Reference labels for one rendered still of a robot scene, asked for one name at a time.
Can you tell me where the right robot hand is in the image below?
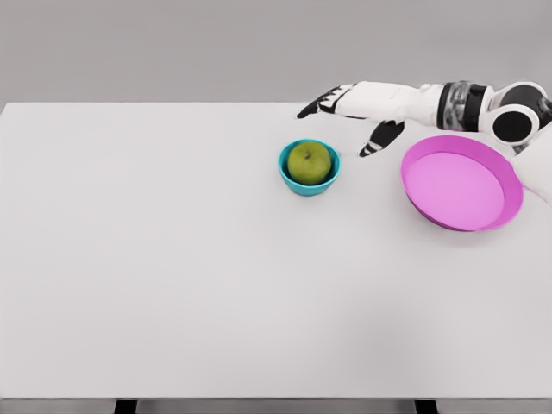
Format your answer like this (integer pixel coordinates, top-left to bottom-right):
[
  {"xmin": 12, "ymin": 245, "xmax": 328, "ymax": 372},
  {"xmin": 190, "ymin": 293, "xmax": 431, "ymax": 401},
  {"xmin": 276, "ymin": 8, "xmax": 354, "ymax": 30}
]
[{"xmin": 296, "ymin": 81, "xmax": 416, "ymax": 159}]

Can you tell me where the green apple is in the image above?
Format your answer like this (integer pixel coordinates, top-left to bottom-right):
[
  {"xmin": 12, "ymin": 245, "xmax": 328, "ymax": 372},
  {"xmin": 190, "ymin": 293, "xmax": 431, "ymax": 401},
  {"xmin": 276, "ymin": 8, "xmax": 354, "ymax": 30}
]
[{"xmin": 287, "ymin": 141, "xmax": 333, "ymax": 184}]

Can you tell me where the blue bowl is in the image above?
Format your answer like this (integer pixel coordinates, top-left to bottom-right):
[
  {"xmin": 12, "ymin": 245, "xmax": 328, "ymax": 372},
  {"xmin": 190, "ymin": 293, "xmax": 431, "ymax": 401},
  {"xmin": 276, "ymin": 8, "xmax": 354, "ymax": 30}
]
[{"xmin": 277, "ymin": 138, "xmax": 342, "ymax": 197}]

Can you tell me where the pink plate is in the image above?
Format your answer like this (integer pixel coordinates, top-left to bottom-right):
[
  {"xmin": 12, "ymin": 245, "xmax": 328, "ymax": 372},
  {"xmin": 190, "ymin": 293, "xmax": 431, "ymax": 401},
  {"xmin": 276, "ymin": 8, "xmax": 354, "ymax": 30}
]
[{"xmin": 399, "ymin": 135, "xmax": 524, "ymax": 233}]

